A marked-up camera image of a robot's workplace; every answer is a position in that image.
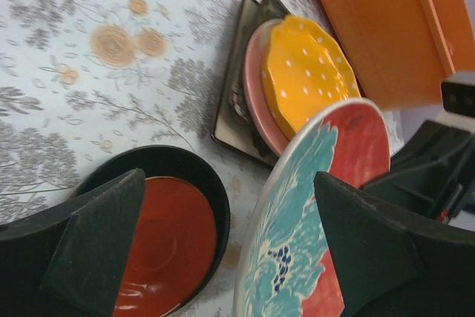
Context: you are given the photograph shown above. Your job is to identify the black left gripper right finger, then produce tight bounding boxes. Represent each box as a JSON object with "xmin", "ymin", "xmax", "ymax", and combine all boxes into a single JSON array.
[{"xmin": 314, "ymin": 171, "xmax": 474, "ymax": 316}]

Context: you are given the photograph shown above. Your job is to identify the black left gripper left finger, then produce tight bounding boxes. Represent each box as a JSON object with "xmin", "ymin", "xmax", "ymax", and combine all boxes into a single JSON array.
[{"xmin": 1, "ymin": 169, "xmax": 145, "ymax": 316}]

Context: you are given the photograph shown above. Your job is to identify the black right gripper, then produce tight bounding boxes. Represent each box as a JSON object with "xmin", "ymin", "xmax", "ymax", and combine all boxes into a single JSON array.
[{"xmin": 361, "ymin": 82, "xmax": 474, "ymax": 220}]

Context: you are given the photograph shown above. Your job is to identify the red plate with teal flower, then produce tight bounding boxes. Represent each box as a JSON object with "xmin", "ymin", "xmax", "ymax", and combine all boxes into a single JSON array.
[{"xmin": 233, "ymin": 99, "xmax": 390, "ymax": 316}]

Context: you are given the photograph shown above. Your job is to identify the yellow polka dot plate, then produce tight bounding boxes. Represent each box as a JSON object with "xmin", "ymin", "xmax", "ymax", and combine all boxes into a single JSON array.
[{"xmin": 261, "ymin": 16, "xmax": 361, "ymax": 140}]

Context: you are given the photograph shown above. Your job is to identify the pink and cream plate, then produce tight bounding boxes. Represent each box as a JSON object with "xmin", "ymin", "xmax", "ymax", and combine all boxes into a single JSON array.
[{"xmin": 243, "ymin": 19, "xmax": 289, "ymax": 157}]

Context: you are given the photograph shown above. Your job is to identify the orange plastic bin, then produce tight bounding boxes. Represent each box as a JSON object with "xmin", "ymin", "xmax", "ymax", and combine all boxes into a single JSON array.
[{"xmin": 320, "ymin": 0, "xmax": 474, "ymax": 110}]

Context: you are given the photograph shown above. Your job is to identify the black bowl with red interior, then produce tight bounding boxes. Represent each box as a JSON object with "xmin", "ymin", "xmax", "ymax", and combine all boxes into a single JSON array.
[{"xmin": 74, "ymin": 146, "xmax": 231, "ymax": 316}]

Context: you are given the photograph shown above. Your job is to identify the dark square patterned plate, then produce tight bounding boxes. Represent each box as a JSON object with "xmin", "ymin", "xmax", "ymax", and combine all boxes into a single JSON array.
[{"xmin": 211, "ymin": 0, "xmax": 289, "ymax": 167}]

